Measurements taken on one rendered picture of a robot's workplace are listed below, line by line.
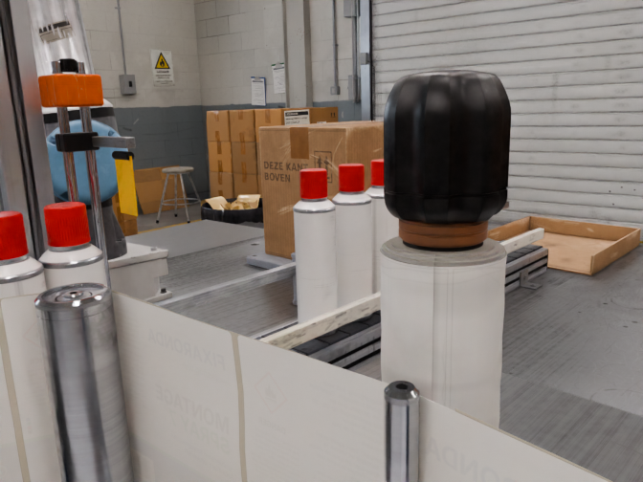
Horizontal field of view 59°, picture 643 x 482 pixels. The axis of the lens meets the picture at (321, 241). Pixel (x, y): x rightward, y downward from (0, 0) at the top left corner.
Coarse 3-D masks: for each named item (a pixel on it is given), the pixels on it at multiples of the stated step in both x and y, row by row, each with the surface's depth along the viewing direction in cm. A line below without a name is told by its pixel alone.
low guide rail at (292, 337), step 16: (512, 240) 102; (528, 240) 107; (352, 304) 72; (368, 304) 74; (320, 320) 67; (336, 320) 69; (352, 320) 72; (272, 336) 63; (288, 336) 64; (304, 336) 66
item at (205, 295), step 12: (288, 264) 74; (252, 276) 69; (264, 276) 70; (276, 276) 71; (288, 276) 73; (216, 288) 65; (228, 288) 66; (240, 288) 67; (252, 288) 69; (168, 300) 61; (180, 300) 61; (192, 300) 63; (204, 300) 64
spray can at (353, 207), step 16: (352, 176) 72; (352, 192) 73; (336, 208) 73; (352, 208) 72; (368, 208) 73; (336, 224) 74; (352, 224) 73; (368, 224) 74; (336, 240) 74; (352, 240) 73; (368, 240) 74; (352, 256) 74; (368, 256) 75; (352, 272) 74; (368, 272) 75; (352, 288) 74; (368, 288) 75
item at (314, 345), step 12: (504, 240) 117; (516, 252) 107; (528, 252) 108; (348, 324) 75; (360, 324) 75; (372, 324) 75; (264, 336) 72; (336, 336) 71; (348, 336) 72; (300, 348) 68; (312, 348) 68
